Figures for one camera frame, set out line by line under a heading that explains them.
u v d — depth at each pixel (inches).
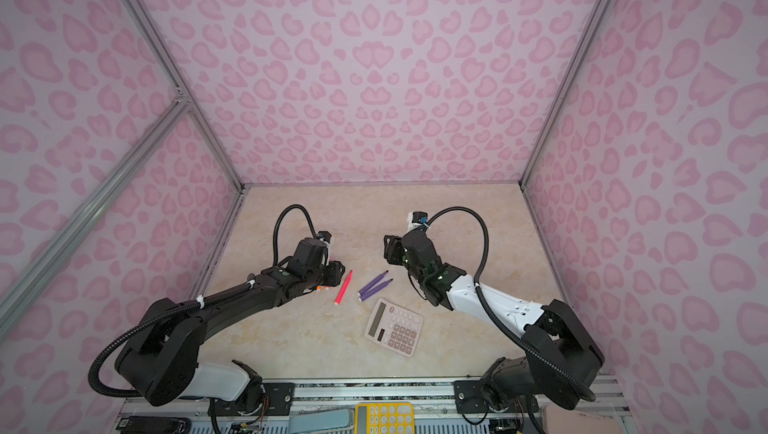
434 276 24.6
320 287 29.5
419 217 28.7
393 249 28.9
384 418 27.4
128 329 29.4
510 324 17.9
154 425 26.5
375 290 36.3
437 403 28.9
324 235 31.7
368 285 36.6
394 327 32.9
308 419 27.3
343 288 36.3
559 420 27.1
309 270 27.2
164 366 16.5
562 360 16.3
